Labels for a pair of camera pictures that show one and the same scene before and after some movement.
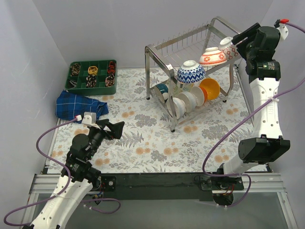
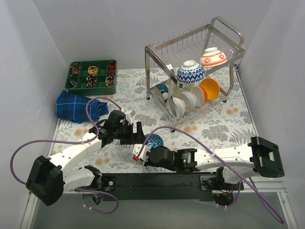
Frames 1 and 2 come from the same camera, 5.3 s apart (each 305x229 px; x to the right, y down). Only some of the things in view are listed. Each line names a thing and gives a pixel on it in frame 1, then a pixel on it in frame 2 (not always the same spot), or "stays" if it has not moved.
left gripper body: x=106 y=130 → x=138 y=133
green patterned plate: x=187 y=87 stays
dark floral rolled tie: x=90 y=81 stays
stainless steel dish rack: x=185 y=72 stays
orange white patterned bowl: x=212 y=56 stays
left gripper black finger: x=102 y=122 → x=140 y=137
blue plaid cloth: x=69 y=105 stays
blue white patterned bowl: x=190 y=72 stays
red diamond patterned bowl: x=229 y=49 → x=154 y=140
